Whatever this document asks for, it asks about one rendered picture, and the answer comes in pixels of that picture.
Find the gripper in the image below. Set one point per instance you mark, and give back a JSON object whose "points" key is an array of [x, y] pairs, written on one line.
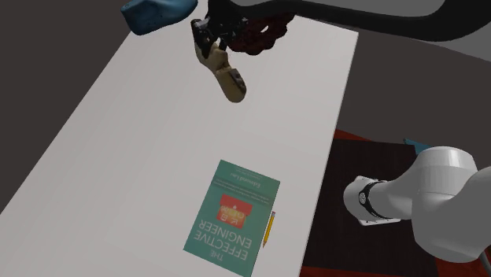
{"points": [[227, 25]]}

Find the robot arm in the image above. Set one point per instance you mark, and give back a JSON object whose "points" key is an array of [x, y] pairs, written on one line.
{"points": [[441, 192]]}

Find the beige elongated figure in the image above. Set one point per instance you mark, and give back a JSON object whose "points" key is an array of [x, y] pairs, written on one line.
{"points": [[228, 78]]}

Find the blue rounded object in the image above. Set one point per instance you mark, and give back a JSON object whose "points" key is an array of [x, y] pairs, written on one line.
{"points": [[155, 14]]}

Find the teal book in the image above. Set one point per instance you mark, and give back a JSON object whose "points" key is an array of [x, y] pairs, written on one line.
{"points": [[234, 218]]}

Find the yellow pencil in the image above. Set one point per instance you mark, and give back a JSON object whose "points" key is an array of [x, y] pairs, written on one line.
{"points": [[268, 229]]}

